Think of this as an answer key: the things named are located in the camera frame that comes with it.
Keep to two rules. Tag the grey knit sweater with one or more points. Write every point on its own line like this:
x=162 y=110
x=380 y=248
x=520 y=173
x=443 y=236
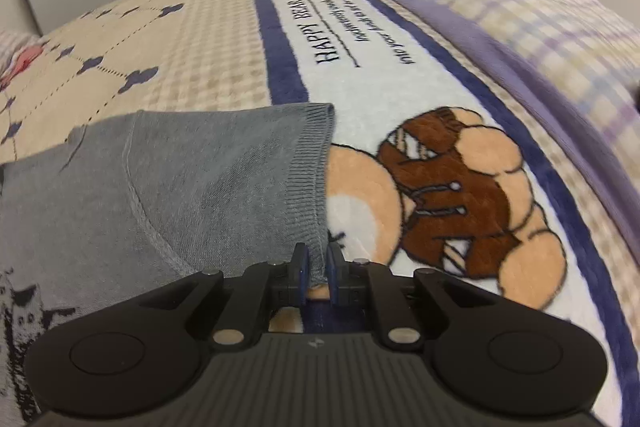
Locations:
x=200 y=187

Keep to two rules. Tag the beige bear printed blanket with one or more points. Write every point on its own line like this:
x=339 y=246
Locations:
x=200 y=57

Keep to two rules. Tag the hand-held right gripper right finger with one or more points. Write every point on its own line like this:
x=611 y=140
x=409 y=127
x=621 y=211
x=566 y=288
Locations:
x=332 y=276

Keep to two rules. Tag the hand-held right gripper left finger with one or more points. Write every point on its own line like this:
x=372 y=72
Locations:
x=301 y=274

